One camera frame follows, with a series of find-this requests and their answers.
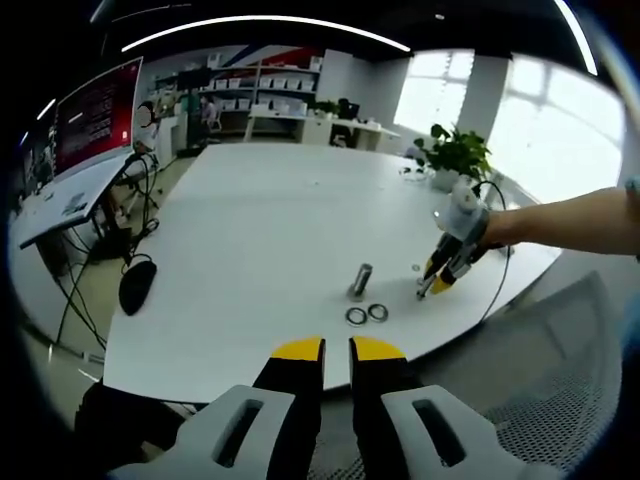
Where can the small potted plant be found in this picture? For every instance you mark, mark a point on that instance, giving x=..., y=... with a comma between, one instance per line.
x=326, y=107

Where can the red screen monitor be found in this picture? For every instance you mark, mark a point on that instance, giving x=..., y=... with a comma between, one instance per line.
x=95, y=120

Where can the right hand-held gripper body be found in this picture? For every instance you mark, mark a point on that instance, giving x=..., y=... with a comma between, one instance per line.
x=465, y=215

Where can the black oval object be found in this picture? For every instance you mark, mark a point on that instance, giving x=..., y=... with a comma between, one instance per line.
x=137, y=287

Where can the large potted green plant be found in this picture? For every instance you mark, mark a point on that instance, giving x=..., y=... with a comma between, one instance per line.
x=457, y=150

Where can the large metal washer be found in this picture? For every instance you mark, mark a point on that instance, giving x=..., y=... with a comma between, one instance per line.
x=370, y=313
x=348, y=316

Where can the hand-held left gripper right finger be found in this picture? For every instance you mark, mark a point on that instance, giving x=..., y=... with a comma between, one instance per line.
x=380, y=420

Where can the grey mesh office chair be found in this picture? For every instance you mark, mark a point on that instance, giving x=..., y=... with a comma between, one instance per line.
x=550, y=350

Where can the shelf with white bins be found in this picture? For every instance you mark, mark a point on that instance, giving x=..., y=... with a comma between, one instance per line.
x=280, y=82

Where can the long curved ceiling light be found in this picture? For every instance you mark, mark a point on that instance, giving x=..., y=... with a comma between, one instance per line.
x=270, y=18

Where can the long white desk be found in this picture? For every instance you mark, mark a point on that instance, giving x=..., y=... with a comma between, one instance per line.
x=320, y=131

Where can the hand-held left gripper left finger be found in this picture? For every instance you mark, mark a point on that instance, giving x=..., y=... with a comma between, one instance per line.
x=285, y=420

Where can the large metal threaded stud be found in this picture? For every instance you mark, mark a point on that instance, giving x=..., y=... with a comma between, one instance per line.
x=362, y=280

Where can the white monitor desk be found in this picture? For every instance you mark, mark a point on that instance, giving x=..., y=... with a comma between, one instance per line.
x=75, y=200

